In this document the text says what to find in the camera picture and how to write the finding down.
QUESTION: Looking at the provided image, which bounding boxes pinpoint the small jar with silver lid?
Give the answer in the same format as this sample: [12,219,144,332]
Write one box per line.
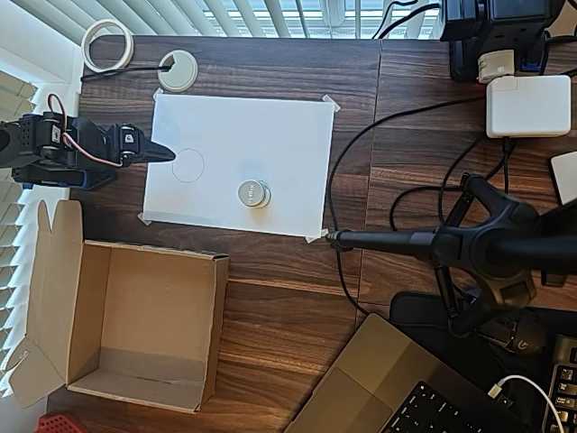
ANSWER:
[236,179,273,209]

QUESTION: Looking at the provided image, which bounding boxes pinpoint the red leader robot arm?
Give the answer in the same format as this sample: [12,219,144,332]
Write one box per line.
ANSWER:
[36,412,87,433]

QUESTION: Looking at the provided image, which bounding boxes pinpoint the open brown cardboard box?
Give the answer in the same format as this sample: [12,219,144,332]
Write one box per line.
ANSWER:
[6,198,231,414]

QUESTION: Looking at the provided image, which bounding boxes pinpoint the beige round desk grommet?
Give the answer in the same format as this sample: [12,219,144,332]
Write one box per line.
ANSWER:
[157,51,199,93]

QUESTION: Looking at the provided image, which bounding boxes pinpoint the beige masking tape roll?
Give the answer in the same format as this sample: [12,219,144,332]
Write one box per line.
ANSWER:
[81,20,135,73]

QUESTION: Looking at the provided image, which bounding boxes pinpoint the white paper sheet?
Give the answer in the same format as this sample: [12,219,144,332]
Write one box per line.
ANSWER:
[142,93,335,238]

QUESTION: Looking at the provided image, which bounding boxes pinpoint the white vertical window blinds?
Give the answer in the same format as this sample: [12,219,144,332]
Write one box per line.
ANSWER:
[0,69,40,401]
[26,0,445,41]

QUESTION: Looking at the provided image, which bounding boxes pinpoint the black mouse pad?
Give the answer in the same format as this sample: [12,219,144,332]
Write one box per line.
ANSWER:
[389,290,577,407]

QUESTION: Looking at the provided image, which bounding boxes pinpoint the grey laptop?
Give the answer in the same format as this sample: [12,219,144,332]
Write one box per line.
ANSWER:
[282,313,537,433]

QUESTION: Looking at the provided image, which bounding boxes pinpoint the black power strip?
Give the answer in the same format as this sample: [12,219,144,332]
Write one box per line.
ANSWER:
[439,20,554,85]

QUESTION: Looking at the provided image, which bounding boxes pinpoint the black plug adapter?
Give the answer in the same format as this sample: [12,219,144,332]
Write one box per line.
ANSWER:
[444,0,490,23]

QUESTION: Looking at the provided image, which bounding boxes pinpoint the black tripod stand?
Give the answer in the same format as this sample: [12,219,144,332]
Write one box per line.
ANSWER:
[324,173,577,339]

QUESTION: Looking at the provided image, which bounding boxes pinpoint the small white plug adapter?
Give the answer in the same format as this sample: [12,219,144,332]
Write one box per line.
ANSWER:
[476,50,516,85]

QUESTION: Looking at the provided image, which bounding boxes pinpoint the large white power adapter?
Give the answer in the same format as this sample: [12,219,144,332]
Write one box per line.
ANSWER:
[485,75,572,139]

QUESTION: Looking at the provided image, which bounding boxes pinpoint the blue plug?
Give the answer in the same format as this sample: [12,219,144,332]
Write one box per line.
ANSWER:
[516,42,545,74]

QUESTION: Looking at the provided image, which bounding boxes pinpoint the black power brick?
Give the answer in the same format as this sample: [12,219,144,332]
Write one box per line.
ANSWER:
[489,0,554,22]

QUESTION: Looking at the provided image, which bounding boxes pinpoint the flat silver grey device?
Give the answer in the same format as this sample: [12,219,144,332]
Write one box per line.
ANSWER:
[549,151,577,207]

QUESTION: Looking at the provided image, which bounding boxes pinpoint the black computer mouse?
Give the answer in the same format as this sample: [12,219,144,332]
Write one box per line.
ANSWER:
[480,310,554,355]

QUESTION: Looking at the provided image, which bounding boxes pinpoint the black keyboard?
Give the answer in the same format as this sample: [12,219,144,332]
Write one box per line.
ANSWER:
[547,333,577,433]

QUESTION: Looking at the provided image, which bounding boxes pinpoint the thin black cable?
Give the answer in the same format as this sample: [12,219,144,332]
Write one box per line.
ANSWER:
[80,62,175,82]

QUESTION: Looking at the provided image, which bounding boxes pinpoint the long black cable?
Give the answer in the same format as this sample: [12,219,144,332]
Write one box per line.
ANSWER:
[325,95,488,317]

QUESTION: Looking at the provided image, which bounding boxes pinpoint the black cable at window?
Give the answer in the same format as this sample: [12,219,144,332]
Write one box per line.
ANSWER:
[376,0,443,41]

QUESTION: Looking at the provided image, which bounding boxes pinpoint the looped black cable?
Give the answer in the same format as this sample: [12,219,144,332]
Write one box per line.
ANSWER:
[389,134,515,234]

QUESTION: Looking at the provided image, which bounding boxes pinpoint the white charging cable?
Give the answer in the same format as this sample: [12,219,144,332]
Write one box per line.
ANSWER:
[490,373,567,433]

